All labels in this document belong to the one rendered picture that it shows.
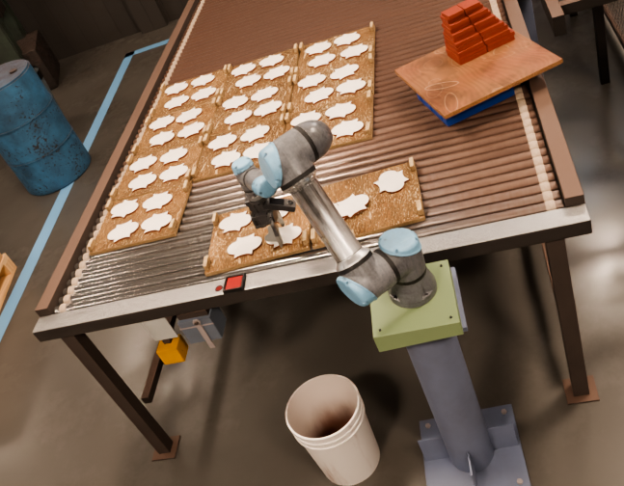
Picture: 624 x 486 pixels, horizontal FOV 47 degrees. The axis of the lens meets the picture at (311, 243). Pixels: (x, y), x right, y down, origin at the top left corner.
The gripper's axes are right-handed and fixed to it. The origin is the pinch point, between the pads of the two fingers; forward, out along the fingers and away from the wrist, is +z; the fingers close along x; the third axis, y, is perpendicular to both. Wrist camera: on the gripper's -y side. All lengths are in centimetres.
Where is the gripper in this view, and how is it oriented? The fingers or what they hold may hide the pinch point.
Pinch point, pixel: (284, 235)
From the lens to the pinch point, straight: 264.7
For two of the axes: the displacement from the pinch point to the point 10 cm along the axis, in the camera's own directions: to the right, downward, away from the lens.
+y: -9.4, 2.5, 2.3
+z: 3.4, 7.2, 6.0
